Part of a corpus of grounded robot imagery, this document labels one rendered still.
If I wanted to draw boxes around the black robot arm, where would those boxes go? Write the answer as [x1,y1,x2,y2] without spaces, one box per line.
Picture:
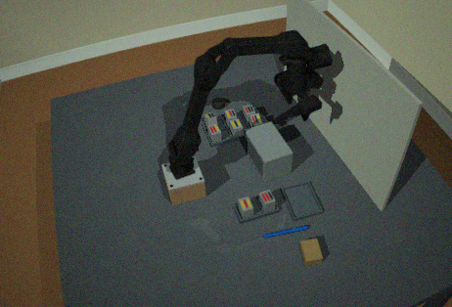
[168,30,333,179]

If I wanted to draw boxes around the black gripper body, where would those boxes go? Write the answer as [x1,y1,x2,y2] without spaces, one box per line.
[274,70,322,114]

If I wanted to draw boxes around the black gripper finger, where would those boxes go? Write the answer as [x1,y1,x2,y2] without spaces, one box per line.
[298,108,311,121]
[276,84,293,104]

